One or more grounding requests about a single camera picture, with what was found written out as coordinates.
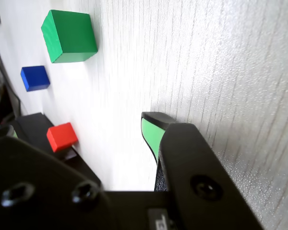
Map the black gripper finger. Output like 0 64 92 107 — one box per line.
141 111 265 230
0 124 117 230

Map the red wooden cube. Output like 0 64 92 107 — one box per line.
46 122 78 153

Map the blue wooden cube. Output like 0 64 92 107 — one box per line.
20 65 51 92

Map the green wooden cube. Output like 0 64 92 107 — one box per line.
40 9 98 64

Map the thick black cable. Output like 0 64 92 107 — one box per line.
3 82 22 115

